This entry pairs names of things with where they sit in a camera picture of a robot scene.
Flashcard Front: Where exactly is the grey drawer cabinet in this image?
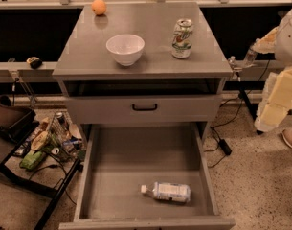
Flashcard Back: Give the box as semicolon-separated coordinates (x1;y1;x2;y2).
53;2;232;134

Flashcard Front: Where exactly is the green snack bag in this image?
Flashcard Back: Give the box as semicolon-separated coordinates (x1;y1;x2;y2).
19;150;46;171

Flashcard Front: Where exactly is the orange fruit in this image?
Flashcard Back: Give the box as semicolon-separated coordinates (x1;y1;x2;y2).
91;0;106;15

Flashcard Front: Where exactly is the wire basket of groceries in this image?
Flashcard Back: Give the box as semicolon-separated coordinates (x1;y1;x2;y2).
31;111;86;162

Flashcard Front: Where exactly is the black and yellow tape measure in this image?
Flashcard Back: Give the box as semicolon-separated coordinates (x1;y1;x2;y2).
26;57;43;69

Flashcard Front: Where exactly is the clear plastic water bottle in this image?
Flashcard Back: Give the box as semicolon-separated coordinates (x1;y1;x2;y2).
140;182;191;203

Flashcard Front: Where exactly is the white bowl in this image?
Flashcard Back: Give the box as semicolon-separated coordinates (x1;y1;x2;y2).
105;34;145;66

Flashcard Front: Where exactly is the open grey middle drawer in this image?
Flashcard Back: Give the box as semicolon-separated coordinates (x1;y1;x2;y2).
59;123;235;230

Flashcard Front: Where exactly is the black power adapter with cable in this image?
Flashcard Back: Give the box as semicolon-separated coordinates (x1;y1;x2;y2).
205;126;232;169

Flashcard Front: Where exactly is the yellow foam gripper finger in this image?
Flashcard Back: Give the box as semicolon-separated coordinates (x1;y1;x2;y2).
255;67;292;132
252;27;278;54

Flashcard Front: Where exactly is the small water bottle on ledge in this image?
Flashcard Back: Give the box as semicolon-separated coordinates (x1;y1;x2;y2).
243;42;258;68

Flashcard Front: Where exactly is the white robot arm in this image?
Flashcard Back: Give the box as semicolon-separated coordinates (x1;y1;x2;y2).
252;9;292;132

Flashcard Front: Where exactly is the closed drawer with black handle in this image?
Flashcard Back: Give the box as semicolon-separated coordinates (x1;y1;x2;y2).
65;95;221;125

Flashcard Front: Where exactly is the black cart frame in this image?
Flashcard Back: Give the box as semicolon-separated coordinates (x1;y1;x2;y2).
0;121;80;230

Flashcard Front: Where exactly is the green soda can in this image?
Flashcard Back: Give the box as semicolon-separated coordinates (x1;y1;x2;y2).
171;18;193;58

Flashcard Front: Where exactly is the dark brown bag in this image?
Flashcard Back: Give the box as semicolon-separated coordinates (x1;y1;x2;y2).
0;95;35;142

